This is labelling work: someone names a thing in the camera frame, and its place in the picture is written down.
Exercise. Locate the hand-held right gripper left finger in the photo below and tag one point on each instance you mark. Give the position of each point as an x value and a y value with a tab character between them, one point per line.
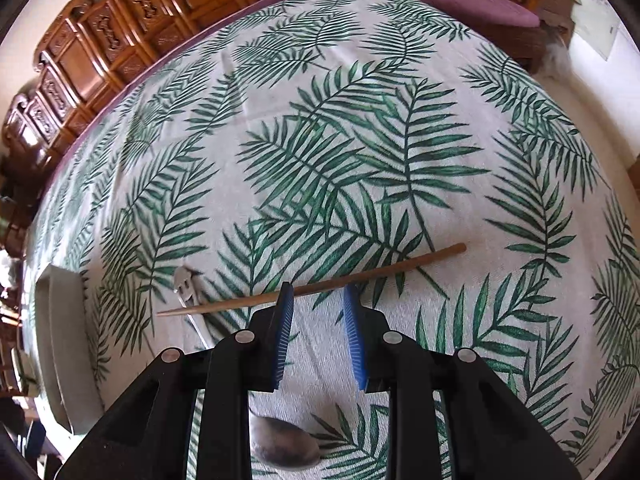
282	335

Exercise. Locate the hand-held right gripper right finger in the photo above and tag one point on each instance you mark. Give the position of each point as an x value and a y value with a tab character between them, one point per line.
355	340

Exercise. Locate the brown wooden chopstick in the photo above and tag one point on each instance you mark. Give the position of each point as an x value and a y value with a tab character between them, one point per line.
225	303

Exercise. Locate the grey metal tray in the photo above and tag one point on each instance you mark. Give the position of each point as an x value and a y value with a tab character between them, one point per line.
65	350

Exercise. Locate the leaf print tablecloth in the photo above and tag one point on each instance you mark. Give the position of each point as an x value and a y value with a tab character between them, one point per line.
350	135

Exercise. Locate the carved wooden cabinet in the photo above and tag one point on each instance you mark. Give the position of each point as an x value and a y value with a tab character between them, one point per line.
100	50

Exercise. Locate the grey fluffy duster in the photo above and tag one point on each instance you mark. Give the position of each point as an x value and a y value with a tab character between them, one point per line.
556	55

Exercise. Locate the purple bench cushion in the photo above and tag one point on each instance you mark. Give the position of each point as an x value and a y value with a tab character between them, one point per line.
465	0

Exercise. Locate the white wall calendar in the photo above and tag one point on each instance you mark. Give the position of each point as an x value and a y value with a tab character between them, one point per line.
597	20

